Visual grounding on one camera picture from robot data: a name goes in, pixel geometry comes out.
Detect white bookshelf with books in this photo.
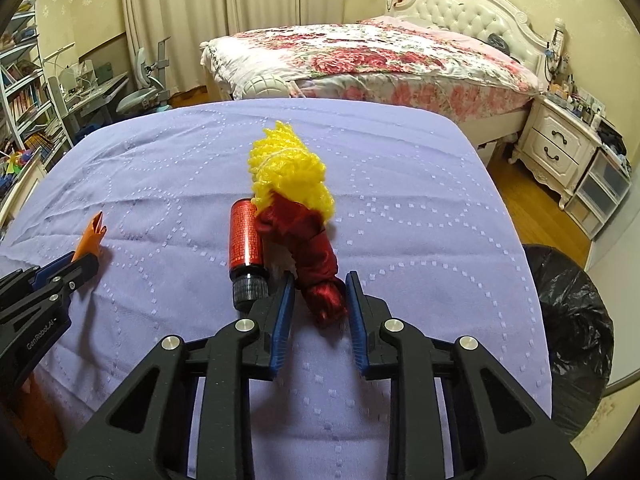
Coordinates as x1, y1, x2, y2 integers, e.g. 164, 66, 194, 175
0, 10, 71, 161

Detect black trash bag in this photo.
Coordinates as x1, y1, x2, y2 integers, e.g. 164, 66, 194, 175
520, 244, 615, 441

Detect white low cabinet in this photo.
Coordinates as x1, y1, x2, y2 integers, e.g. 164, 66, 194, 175
0, 157, 48, 241

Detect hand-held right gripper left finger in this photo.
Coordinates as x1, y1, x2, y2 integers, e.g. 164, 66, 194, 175
55, 271, 297, 480

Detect grey study desk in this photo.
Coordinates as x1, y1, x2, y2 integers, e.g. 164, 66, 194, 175
47, 72, 130, 146

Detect colourful toys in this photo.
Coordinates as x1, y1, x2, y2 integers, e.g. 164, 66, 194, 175
0, 147, 41, 186

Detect white desk lamp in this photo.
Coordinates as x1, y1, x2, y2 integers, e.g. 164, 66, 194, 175
42, 42, 76, 81

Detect dark red cloth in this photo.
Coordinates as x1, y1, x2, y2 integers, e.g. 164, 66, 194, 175
255, 195, 348, 331

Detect purple dotted blanket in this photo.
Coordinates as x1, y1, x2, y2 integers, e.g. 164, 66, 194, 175
0, 97, 553, 480

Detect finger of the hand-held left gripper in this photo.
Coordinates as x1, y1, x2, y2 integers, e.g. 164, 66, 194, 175
27, 251, 99, 312
0, 269, 40, 312

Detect red bottle with black cap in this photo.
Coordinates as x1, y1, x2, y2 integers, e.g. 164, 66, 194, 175
229, 199, 271, 311

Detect beige curtains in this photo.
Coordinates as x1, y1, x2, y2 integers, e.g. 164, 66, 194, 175
120, 0, 351, 108

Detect grey desk chair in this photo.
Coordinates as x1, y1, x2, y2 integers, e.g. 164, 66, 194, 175
116, 37, 173, 113

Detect group of bottles on nightstand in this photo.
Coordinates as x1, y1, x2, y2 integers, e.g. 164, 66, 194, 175
545, 17, 608, 128

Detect floral quilt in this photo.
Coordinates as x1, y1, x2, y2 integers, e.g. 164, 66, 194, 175
200, 16, 543, 121

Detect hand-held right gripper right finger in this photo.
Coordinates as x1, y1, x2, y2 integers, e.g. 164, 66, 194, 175
345, 270, 587, 480

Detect dark clothing pile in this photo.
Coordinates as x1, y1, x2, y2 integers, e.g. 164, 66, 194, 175
597, 120, 631, 176

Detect white tufted bed headboard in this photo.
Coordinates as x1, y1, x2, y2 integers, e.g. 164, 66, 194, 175
385, 0, 551, 91

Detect yellow foam net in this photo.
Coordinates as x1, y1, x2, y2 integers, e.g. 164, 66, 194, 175
248, 120, 335, 223

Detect plastic drawer unit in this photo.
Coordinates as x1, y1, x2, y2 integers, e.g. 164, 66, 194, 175
575, 150, 632, 240

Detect white nightstand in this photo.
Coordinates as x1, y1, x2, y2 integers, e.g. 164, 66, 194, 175
515, 97, 601, 211

